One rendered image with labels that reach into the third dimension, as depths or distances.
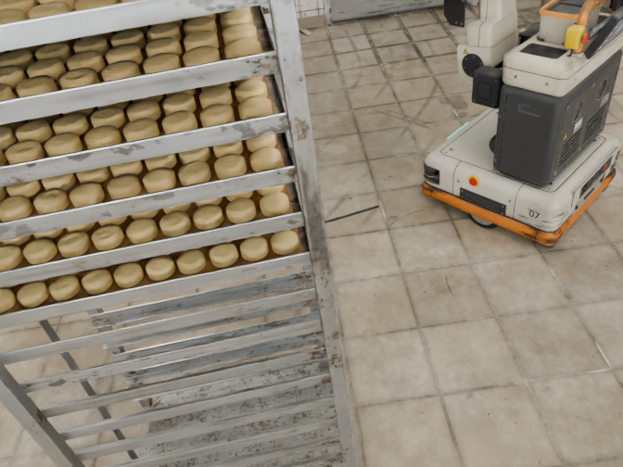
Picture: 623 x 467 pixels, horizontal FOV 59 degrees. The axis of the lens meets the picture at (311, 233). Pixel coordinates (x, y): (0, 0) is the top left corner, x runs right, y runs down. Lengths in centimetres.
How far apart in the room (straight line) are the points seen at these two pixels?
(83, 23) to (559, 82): 172
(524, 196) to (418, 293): 58
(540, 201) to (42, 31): 199
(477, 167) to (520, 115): 35
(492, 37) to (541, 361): 127
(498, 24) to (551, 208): 76
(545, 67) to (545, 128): 23
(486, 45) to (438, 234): 83
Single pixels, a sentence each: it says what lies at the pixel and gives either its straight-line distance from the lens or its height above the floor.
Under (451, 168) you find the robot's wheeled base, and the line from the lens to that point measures 255.
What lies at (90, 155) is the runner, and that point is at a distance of 83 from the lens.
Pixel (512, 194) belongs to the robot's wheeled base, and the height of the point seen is 25.
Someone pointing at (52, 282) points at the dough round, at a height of 106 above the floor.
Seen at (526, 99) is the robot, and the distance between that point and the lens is 225.
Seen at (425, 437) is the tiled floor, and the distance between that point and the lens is 195.
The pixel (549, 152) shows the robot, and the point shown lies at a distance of 231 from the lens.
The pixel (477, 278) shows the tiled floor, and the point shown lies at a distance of 240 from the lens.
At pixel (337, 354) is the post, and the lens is 112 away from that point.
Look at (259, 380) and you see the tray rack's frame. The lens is 193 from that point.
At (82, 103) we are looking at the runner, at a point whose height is 140.
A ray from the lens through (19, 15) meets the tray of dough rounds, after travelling 82.
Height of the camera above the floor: 171
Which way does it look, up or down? 40 degrees down
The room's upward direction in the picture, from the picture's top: 9 degrees counter-clockwise
